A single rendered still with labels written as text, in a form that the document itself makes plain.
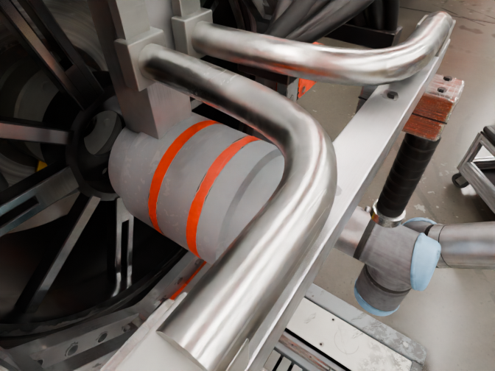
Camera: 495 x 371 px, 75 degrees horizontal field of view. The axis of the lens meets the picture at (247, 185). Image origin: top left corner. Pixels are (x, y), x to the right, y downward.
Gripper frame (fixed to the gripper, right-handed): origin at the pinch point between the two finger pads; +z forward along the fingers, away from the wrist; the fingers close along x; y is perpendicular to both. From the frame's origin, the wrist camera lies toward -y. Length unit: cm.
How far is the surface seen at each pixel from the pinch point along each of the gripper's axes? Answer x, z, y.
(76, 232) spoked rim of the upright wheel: -12.3, 4.3, -32.3
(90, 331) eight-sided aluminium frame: -23.1, -2.0, -30.4
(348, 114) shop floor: 53, 18, 143
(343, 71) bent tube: 13.0, -20.4, -38.4
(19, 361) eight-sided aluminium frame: -23.0, -2.3, -39.3
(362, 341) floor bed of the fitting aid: -33, -36, 46
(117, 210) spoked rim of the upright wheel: -9.3, 4.3, -27.2
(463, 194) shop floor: 28, -52, 119
